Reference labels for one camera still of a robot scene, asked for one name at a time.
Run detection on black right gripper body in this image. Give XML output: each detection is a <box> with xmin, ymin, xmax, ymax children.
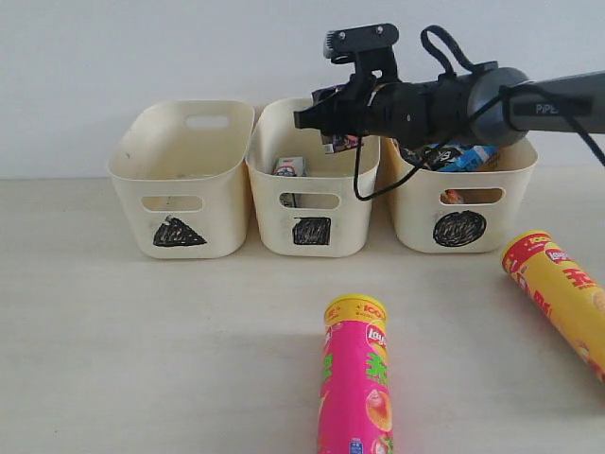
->
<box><xmin>330</xmin><ymin>73</ymin><xmax>402</xmax><ymax>138</ymax></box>

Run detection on purple drink carton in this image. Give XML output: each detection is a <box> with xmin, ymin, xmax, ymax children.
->
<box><xmin>320</xmin><ymin>84</ymin><xmax>364</xmax><ymax>154</ymax></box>

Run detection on white blue milk carton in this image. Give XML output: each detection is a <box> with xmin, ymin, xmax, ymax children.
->
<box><xmin>272</xmin><ymin>156</ymin><xmax>306</xmax><ymax>177</ymax></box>

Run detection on black orange snack bag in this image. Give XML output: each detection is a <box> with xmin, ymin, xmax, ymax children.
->
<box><xmin>399</xmin><ymin>147</ymin><xmax>427</xmax><ymax>168</ymax></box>

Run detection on blue noodle snack bag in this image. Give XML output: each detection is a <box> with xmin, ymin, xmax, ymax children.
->
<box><xmin>420</xmin><ymin>144</ymin><xmax>499</xmax><ymax>172</ymax></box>

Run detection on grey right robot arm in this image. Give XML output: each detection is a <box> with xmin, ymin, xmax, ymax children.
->
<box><xmin>294</xmin><ymin>67</ymin><xmax>604</xmax><ymax>148</ymax></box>

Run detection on cream bin with square mark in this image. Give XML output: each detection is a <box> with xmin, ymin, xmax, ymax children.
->
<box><xmin>246</xmin><ymin>98</ymin><xmax>381</xmax><ymax>257</ymax></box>

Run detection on cream bin with triangle mark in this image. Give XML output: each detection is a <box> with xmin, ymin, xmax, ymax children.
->
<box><xmin>108</xmin><ymin>100</ymin><xmax>255</xmax><ymax>259</ymax></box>

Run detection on cream bin with circle mark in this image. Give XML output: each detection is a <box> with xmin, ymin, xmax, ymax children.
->
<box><xmin>387</xmin><ymin>139</ymin><xmax>538</xmax><ymax>253</ymax></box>

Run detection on yellow Lays chips can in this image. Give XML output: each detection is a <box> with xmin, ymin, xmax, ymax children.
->
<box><xmin>501</xmin><ymin>230</ymin><xmax>604</xmax><ymax>381</ymax></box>

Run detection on pink Lays chips can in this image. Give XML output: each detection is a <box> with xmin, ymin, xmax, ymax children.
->
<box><xmin>316</xmin><ymin>293</ymin><xmax>394</xmax><ymax>454</ymax></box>

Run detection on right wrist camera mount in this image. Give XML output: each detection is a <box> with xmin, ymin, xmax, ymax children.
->
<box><xmin>323</xmin><ymin>23</ymin><xmax>400</xmax><ymax>83</ymax></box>

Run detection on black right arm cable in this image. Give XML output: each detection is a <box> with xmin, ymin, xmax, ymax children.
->
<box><xmin>351</xmin><ymin>25</ymin><xmax>605</xmax><ymax>202</ymax></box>

